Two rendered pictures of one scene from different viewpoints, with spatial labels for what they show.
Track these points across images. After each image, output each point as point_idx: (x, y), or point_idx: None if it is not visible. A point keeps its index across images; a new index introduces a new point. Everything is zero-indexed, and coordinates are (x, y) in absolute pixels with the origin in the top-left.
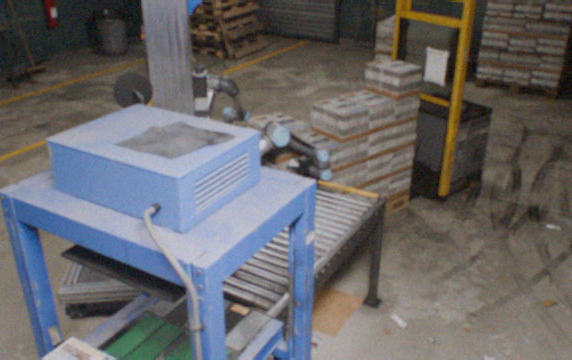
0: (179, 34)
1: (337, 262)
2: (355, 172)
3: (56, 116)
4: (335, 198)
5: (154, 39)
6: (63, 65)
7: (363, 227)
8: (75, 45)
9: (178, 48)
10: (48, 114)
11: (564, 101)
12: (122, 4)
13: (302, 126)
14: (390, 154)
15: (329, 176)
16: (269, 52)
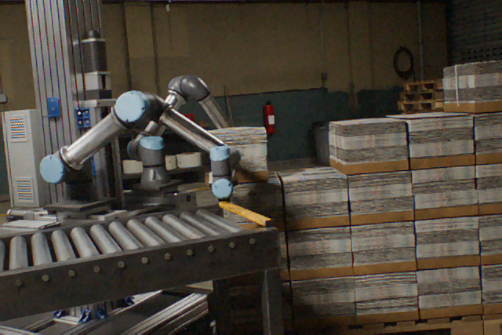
0: None
1: (40, 297)
2: (383, 235)
3: (210, 201)
4: (201, 220)
5: None
6: (273, 170)
7: (165, 256)
8: (293, 154)
9: (52, 0)
10: (206, 199)
11: None
12: (351, 118)
13: (254, 131)
14: (474, 217)
15: (225, 190)
16: None
